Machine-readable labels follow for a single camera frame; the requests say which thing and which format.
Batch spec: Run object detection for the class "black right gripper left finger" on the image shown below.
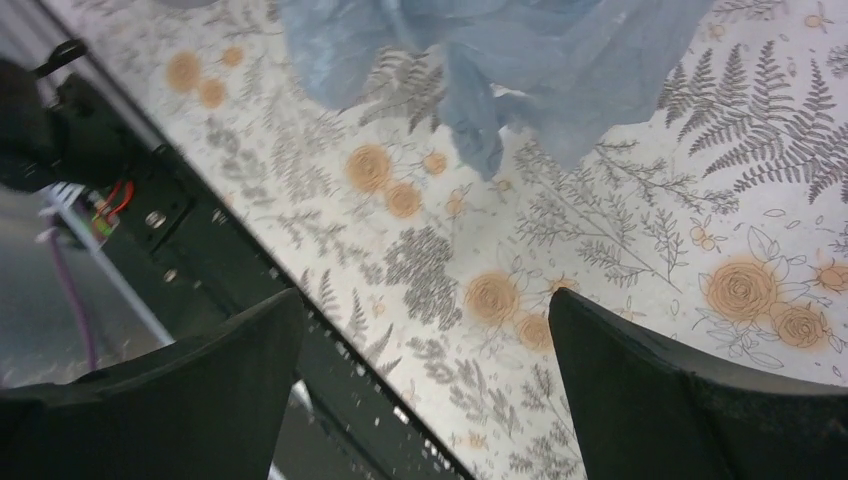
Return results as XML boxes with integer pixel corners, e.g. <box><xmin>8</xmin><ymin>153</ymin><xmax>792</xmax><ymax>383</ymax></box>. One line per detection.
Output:
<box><xmin>1</xmin><ymin>289</ymin><xmax>306</xmax><ymax>479</ymax></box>

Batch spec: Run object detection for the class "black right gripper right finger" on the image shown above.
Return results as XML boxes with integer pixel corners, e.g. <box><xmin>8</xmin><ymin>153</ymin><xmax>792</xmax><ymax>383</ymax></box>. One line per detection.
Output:
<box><xmin>548</xmin><ymin>288</ymin><xmax>847</xmax><ymax>479</ymax></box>

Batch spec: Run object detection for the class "light blue plastic trash bag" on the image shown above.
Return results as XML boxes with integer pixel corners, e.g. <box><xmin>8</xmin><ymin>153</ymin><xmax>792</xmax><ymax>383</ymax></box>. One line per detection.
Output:
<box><xmin>278</xmin><ymin>0</ymin><xmax>712</xmax><ymax>180</ymax></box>

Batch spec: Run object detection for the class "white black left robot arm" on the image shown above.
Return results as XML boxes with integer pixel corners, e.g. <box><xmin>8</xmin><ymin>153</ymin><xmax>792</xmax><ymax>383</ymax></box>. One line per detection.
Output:
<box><xmin>1</xmin><ymin>39</ymin><xmax>150</xmax><ymax>193</ymax></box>

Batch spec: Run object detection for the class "floral patterned table mat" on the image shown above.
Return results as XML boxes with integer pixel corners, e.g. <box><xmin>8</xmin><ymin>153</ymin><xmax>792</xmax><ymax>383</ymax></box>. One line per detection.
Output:
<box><xmin>54</xmin><ymin>1</ymin><xmax>847</xmax><ymax>479</ymax></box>

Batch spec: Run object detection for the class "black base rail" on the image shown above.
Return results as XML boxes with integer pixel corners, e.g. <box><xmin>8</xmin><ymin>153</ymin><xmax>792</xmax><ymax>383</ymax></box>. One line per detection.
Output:
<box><xmin>37</xmin><ymin>39</ymin><xmax>470</xmax><ymax>479</ymax></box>

